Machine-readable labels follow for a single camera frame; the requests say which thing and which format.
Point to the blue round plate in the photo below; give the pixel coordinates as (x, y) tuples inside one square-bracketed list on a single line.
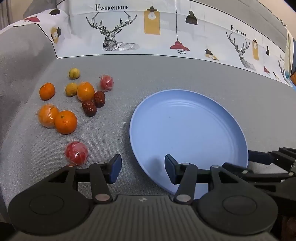
[(189, 129)]

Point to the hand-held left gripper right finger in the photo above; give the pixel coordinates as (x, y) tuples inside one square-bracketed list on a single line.
[(170, 170)]

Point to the plastic-wrapped orange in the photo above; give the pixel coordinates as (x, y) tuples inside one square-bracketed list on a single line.
[(47, 115), (85, 91)]

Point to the small yellow-green fruit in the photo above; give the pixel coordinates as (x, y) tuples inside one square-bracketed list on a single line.
[(71, 89), (74, 73)]

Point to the dark red jujube date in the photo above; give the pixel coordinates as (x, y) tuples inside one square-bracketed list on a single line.
[(99, 98), (89, 108)]

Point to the plastic-wrapped red fruit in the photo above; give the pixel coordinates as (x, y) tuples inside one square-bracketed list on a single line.
[(76, 153), (106, 83)]

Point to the grey curtain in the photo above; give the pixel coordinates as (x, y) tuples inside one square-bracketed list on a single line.
[(7, 14)]

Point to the bare orange mandarin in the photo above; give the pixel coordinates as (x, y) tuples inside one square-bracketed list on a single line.
[(47, 91), (66, 122)]

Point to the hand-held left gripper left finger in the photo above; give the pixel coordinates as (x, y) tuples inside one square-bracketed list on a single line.
[(115, 168)]

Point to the orange pillow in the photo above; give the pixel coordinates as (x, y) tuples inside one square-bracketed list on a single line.
[(293, 78)]

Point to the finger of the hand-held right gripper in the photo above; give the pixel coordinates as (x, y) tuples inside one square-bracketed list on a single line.
[(266, 176), (259, 156)]

